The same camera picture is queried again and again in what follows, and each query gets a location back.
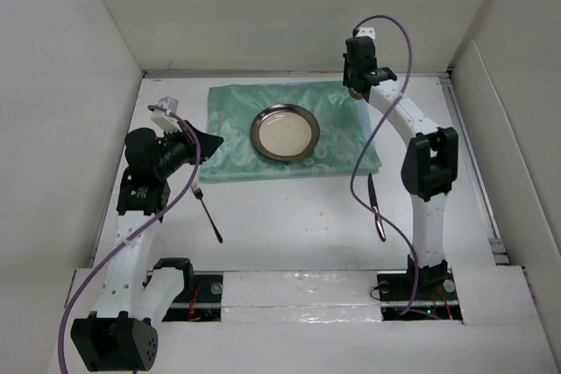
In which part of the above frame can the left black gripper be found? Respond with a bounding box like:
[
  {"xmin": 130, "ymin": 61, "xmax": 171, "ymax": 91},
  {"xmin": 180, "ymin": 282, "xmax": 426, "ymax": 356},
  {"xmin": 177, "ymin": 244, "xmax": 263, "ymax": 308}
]
[{"xmin": 154, "ymin": 120, "xmax": 223, "ymax": 179}]

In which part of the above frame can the black metal fork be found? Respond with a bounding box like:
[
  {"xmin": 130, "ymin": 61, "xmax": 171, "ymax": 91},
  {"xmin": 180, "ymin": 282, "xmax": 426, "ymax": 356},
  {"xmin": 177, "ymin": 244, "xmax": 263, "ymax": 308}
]
[{"xmin": 191, "ymin": 181, "xmax": 224, "ymax": 243}]

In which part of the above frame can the green satin placemat cloth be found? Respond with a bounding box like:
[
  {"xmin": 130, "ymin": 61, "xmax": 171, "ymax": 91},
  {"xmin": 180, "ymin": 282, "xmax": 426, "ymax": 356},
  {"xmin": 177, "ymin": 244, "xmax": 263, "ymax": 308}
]
[{"xmin": 199, "ymin": 81, "xmax": 373, "ymax": 182}]

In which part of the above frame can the round metal plate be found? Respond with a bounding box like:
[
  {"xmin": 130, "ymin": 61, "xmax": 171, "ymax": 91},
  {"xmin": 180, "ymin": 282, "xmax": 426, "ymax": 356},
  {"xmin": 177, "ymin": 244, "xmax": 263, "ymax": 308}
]
[{"xmin": 250, "ymin": 103, "xmax": 321, "ymax": 162}]

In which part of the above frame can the black knife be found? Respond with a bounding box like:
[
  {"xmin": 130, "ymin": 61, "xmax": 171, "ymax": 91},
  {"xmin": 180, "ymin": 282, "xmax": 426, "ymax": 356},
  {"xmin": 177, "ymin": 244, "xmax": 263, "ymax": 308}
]
[{"xmin": 367, "ymin": 173, "xmax": 387, "ymax": 242}]

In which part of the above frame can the metal cup with cork base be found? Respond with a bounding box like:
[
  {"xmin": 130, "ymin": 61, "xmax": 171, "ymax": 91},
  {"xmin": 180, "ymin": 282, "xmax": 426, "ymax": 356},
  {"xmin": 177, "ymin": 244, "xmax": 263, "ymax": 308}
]
[{"xmin": 347, "ymin": 88, "xmax": 363, "ymax": 100}]

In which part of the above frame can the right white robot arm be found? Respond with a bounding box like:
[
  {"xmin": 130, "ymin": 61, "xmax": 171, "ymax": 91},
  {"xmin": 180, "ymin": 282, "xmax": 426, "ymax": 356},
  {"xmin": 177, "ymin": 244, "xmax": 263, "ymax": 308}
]
[{"xmin": 343, "ymin": 28, "xmax": 458, "ymax": 299}]

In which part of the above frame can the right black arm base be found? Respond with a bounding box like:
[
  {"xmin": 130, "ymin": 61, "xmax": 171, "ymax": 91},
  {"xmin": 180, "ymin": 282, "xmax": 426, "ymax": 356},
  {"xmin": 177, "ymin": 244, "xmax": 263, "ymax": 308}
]
[{"xmin": 370, "ymin": 271, "xmax": 463, "ymax": 321}]

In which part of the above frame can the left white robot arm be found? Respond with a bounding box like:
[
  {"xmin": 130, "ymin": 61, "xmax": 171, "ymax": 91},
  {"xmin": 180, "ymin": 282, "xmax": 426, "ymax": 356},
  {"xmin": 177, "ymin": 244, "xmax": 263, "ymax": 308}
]
[{"xmin": 70, "ymin": 122, "xmax": 224, "ymax": 372}]

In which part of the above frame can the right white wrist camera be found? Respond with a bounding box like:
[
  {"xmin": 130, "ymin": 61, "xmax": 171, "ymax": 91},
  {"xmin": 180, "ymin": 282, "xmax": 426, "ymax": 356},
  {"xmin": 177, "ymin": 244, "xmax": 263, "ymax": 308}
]
[{"xmin": 352, "ymin": 26, "xmax": 376, "ymax": 40}]

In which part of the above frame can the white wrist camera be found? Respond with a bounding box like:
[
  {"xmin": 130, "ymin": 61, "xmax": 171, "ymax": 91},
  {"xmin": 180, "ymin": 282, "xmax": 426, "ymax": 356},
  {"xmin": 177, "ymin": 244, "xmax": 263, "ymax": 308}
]
[
  {"xmin": 352, "ymin": 26, "xmax": 376, "ymax": 40},
  {"xmin": 151, "ymin": 96, "xmax": 181, "ymax": 134}
]

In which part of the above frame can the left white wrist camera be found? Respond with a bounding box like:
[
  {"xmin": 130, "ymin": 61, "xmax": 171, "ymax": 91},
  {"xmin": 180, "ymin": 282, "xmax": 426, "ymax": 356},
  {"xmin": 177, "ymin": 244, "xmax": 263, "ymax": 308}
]
[{"xmin": 151, "ymin": 96, "xmax": 181, "ymax": 134}]

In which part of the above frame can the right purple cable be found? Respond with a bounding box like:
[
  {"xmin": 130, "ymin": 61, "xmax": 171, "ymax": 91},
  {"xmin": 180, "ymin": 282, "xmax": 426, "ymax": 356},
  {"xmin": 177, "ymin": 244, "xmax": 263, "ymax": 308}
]
[{"xmin": 349, "ymin": 14, "xmax": 421, "ymax": 316}]

